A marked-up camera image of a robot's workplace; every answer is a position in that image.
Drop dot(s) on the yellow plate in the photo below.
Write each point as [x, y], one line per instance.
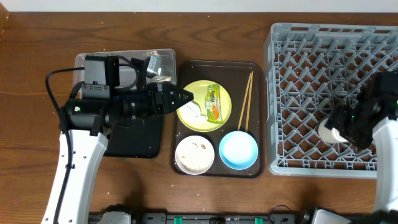
[199, 89]

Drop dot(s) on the left wooden chopstick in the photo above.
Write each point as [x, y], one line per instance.
[244, 101]

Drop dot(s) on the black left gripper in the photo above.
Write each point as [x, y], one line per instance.
[166, 91]

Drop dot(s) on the right wooden chopstick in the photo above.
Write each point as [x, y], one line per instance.
[249, 101]

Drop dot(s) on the green snack wrapper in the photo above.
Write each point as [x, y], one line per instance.
[212, 104]

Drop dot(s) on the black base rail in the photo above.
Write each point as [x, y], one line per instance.
[121, 214]

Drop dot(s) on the pink dirty bowl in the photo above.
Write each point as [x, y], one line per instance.
[194, 155]

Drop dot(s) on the crumpled white tissue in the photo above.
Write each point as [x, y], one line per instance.
[195, 109]

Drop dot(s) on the grey dishwasher rack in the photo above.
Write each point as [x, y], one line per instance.
[309, 69]

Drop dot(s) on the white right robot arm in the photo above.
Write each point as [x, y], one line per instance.
[382, 87]

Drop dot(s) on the blue bowl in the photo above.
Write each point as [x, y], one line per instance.
[238, 150]

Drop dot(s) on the dark brown tray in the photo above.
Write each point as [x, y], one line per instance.
[219, 132]

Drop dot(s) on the white cup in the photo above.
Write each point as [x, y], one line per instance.
[331, 136]

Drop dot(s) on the black bin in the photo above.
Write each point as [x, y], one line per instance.
[142, 140]

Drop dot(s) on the wooden chopstick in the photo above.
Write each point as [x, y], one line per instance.
[244, 101]
[249, 101]

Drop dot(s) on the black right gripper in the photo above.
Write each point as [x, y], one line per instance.
[337, 119]

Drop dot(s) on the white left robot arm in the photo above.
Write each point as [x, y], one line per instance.
[114, 94]

